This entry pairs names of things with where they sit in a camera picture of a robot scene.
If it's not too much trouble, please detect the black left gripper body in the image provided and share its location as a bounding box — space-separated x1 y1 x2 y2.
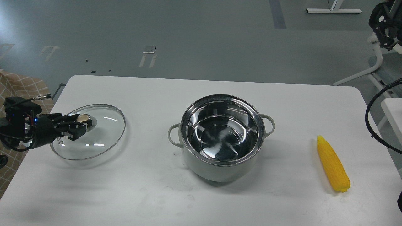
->
30 113 62 148

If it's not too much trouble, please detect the checkered beige cloth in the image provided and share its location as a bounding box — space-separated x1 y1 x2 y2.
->
0 70 50 197

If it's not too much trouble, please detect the glass pot lid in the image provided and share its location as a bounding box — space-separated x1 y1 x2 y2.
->
50 104 126 160

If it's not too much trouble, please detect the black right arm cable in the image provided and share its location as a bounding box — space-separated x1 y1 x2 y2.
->
365 78 402 155

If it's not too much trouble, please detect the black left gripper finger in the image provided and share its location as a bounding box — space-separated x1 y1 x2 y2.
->
47 114 81 126
58 124 87 141

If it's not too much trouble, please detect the yellow corn cob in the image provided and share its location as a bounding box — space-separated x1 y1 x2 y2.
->
316 135 351 193

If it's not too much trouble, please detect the white desk frame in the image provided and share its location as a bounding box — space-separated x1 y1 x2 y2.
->
333 35 401 92

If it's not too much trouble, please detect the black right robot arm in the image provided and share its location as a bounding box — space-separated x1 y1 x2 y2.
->
368 0 402 54

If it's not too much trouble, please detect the grey steel cooking pot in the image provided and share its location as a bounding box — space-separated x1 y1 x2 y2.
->
167 94 275 183

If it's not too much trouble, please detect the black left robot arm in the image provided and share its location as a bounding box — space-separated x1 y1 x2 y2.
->
0 94 97 152

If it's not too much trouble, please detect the white table leg base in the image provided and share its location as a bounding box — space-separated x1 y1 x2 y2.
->
306 0 362 14

